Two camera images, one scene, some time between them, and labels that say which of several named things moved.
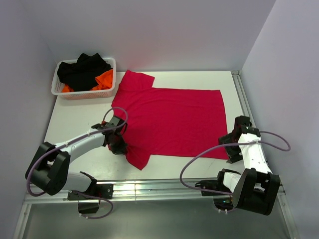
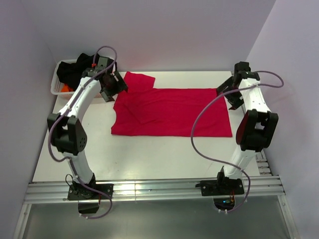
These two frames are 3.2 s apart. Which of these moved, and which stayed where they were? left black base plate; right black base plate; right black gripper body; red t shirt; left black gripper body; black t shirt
Moved: left black gripper body; red t shirt; right black gripper body
Stayed: left black base plate; black t shirt; right black base plate
